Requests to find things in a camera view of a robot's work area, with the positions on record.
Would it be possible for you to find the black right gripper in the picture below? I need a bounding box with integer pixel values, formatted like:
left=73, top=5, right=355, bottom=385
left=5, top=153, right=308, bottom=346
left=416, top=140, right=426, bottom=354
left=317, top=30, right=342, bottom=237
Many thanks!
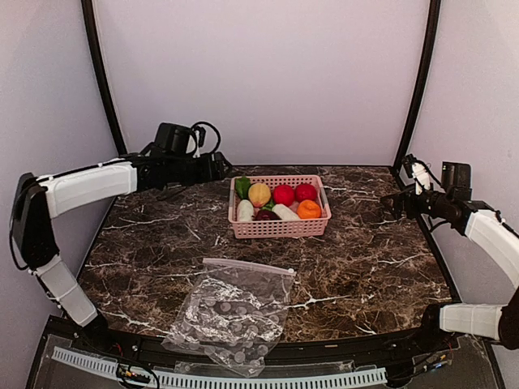
left=381, top=182, right=453, bottom=220

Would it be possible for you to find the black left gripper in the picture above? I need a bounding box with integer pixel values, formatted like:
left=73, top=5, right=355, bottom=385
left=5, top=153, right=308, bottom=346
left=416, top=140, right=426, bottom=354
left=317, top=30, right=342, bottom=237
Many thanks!
left=169, top=152, right=234, bottom=187

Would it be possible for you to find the pink plastic basket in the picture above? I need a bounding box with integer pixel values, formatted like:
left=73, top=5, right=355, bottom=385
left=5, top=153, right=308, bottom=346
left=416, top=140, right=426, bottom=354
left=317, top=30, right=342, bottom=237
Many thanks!
left=228, top=175, right=332, bottom=239

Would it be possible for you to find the yellow peach toy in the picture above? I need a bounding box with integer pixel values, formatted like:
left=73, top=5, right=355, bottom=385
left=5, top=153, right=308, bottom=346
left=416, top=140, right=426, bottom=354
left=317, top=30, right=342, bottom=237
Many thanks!
left=248, top=182, right=271, bottom=208

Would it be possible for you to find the dark purple fruit toy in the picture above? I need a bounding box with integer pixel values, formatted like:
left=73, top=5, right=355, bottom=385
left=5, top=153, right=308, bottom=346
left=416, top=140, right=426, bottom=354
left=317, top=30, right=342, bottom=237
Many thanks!
left=254, top=209, right=280, bottom=221

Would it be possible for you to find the red tomato toy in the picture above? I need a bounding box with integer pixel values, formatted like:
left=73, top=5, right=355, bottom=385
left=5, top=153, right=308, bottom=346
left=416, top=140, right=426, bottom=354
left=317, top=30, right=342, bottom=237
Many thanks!
left=272, top=185, right=295, bottom=207

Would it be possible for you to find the clear zip top bag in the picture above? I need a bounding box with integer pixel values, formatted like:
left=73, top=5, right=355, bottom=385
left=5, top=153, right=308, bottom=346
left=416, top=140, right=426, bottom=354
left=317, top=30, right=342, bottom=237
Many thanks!
left=162, top=259, right=296, bottom=378

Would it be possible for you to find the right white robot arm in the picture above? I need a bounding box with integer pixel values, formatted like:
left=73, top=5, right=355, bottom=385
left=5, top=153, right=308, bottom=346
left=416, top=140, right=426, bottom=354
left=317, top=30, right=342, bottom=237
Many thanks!
left=380, top=188, right=518, bottom=352

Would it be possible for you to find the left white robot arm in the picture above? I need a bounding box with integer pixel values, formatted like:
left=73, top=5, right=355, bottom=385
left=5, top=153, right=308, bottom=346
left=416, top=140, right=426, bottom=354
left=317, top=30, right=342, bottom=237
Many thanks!
left=9, top=152, right=232, bottom=353

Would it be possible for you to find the white radish with green leaf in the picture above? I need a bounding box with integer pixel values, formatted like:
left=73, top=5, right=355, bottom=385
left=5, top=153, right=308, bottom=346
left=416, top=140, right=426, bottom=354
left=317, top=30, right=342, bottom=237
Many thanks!
left=234, top=177, right=254, bottom=222

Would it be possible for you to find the orange tangerine toy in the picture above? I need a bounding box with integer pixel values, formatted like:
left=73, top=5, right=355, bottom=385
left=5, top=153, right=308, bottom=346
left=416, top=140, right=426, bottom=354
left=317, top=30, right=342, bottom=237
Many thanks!
left=297, top=199, right=322, bottom=220

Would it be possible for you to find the red apple toy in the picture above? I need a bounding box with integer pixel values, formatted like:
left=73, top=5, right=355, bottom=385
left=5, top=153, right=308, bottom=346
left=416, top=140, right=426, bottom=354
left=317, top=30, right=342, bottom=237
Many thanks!
left=295, top=183, right=318, bottom=203

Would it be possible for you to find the white radish toy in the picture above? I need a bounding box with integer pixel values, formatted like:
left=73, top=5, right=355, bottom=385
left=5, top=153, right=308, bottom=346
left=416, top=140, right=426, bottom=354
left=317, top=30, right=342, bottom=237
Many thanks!
left=272, top=203, right=300, bottom=221

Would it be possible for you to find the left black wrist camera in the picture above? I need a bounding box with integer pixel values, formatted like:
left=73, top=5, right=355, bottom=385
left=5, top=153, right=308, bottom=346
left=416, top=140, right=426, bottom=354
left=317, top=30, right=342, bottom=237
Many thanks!
left=154, top=122, right=198, bottom=156

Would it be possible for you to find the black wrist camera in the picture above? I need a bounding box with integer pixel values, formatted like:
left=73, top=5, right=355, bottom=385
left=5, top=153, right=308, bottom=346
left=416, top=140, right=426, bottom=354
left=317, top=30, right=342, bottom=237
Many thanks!
left=154, top=122, right=198, bottom=156
left=441, top=161, right=471, bottom=190

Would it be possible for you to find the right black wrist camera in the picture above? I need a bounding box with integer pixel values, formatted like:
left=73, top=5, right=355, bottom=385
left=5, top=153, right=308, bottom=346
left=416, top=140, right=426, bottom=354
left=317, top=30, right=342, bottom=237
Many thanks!
left=441, top=161, right=471, bottom=190

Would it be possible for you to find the white slotted cable duct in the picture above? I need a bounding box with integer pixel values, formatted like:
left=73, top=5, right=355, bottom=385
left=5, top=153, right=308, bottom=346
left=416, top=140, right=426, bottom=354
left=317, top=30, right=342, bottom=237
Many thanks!
left=51, top=346, right=388, bottom=388

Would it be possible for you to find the left black frame post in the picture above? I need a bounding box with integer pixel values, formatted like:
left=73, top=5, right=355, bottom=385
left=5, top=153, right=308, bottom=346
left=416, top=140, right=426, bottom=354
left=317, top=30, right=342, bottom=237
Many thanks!
left=80, top=0, right=127, bottom=155

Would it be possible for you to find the black frame post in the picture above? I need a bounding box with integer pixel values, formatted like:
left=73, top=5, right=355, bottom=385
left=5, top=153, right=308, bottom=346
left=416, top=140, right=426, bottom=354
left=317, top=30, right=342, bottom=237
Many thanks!
left=392, top=0, right=442, bottom=174
left=80, top=0, right=127, bottom=155

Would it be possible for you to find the right black frame post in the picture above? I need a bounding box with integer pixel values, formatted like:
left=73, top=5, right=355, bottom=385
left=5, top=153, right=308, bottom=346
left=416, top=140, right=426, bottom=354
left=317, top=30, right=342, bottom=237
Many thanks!
left=392, top=0, right=442, bottom=174

